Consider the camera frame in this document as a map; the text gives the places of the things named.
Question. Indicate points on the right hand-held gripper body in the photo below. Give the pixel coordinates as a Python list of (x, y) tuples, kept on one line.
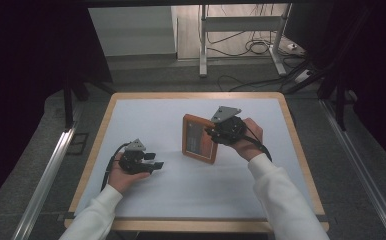
[(229, 125)]

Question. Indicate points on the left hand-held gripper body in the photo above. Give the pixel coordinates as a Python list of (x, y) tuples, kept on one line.
[(132, 160)]

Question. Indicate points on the wooden picture frame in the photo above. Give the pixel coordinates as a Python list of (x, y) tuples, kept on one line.
[(197, 140)]

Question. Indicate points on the person's left hand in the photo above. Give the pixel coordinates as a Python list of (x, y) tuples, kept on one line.
[(124, 178)]

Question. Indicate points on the person's right hand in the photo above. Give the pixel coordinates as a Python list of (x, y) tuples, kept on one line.
[(249, 143)]

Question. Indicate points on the white table mat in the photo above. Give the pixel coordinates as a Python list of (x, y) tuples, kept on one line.
[(187, 186)]

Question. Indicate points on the wooden table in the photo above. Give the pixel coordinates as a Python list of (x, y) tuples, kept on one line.
[(194, 95)]

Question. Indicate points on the black floor grate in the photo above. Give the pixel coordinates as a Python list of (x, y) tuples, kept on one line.
[(78, 143)]

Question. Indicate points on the black metal stand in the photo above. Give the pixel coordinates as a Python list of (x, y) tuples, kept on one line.
[(341, 100), (69, 100)]

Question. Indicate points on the white power strip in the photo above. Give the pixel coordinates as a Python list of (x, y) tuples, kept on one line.
[(302, 76)]

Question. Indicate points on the white cabinet panel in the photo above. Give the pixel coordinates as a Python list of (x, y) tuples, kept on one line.
[(131, 31)]

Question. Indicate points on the dark curtain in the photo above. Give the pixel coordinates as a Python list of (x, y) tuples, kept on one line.
[(381, 66), (21, 83)]

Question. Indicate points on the silver metal floor rail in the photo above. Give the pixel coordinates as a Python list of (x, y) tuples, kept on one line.
[(361, 166), (44, 181)]

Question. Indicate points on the white metal desk frame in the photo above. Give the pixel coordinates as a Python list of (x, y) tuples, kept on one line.
[(239, 23)]

